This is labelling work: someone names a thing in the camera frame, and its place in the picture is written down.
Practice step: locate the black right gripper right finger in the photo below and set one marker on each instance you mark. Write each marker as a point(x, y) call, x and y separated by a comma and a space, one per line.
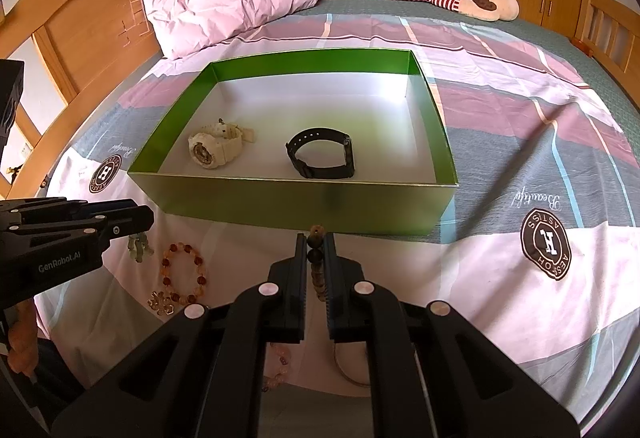
point(360, 311)

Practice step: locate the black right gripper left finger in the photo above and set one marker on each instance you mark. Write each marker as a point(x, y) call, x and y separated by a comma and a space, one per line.
point(269, 312)

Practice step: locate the thin metal bangle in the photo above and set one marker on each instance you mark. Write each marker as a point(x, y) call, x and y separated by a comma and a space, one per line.
point(351, 360)

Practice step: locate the green jade pendant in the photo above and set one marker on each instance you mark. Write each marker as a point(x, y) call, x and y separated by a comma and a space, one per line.
point(139, 247)

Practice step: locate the gold flower brooch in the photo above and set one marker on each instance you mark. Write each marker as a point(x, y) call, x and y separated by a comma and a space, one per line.
point(161, 304)

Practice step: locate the green open cardboard box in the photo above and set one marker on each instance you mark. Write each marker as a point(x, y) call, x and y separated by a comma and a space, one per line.
point(404, 176)

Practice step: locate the black wristband watch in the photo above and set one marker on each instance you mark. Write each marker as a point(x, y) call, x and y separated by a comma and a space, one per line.
point(322, 153)

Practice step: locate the cream white wristwatch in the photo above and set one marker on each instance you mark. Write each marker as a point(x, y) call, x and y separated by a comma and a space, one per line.
point(216, 145)

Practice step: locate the plaid bed sheet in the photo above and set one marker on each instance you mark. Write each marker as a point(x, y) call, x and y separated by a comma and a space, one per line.
point(538, 248)

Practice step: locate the wooden headboard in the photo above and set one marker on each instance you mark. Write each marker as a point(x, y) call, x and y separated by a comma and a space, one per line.
point(88, 47)

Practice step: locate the wooden footboard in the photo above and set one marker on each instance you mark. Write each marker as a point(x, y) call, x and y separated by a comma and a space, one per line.
point(610, 32)

